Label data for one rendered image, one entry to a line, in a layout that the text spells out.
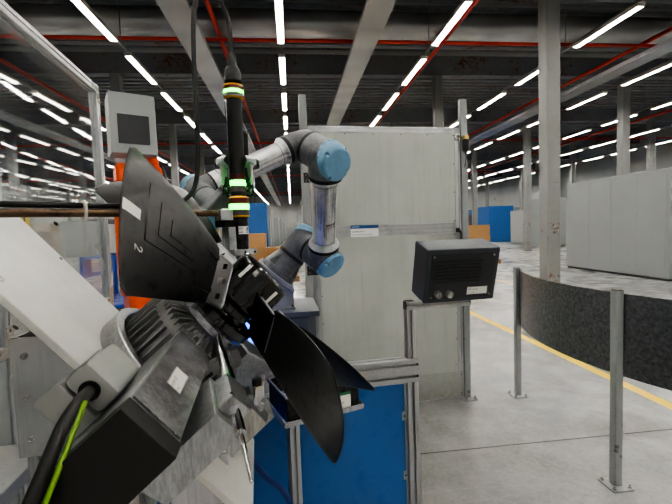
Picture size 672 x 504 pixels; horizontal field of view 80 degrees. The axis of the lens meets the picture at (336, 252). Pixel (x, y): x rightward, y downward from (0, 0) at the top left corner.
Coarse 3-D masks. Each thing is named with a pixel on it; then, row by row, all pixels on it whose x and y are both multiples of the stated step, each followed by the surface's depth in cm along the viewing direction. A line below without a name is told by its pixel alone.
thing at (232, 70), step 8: (232, 56) 86; (232, 64) 86; (224, 72) 86; (232, 72) 85; (240, 72) 87; (224, 80) 86; (232, 80) 89; (240, 80) 86; (240, 224) 87; (240, 232) 87; (248, 232) 89; (240, 240) 88; (240, 248) 88; (248, 248) 89; (240, 256) 88
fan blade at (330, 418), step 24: (288, 336) 66; (288, 360) 67; (312, 360) 59; (288, 384) 68; (312, 384) 61; (336, 384) 52; (312, 408) 63; (336, 408) 55; (312, 432) 65; (336, 432) 58; (336, 456) 61
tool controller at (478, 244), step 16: (432, 240) 139; (448, 240) 140; (464, 240) 140; (480, 240) 140; (416, 256) 138; (432, 256) 129; (448, 256) 130; (464, 256) 132; (480, 256) 133; (496, 256) 134; (416, 272) 139; (432, 272) 131; (448, 272) 132; (464, 272) 133; (480, 272) 135; (496, 272) 136; (416, 288) 139; (432, 288) 133; (448, 288) 134; (464, 288) 135; (480, 288) 137
